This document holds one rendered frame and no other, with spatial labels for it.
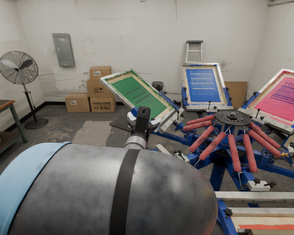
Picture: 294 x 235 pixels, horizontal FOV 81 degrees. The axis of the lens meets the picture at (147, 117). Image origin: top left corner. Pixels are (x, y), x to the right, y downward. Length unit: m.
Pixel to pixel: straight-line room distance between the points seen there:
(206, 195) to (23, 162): 0.19
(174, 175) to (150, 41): 4.55
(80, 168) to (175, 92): 4.85
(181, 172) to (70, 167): 0.11
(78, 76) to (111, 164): 5.03
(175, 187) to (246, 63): 5.26
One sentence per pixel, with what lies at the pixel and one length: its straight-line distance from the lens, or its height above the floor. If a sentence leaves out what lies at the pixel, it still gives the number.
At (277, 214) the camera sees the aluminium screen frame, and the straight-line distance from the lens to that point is 1.49.
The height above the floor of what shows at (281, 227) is 0.96.
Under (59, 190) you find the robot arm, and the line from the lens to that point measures 0.18.
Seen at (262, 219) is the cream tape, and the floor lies 0.96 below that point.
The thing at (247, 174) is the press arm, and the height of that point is 1.04.
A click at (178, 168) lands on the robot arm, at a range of 0.19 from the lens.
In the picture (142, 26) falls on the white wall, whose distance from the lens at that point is 4.67.
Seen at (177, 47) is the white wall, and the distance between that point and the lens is 4.74.
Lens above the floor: 2.02
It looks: 27 degrees down
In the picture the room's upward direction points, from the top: straight up
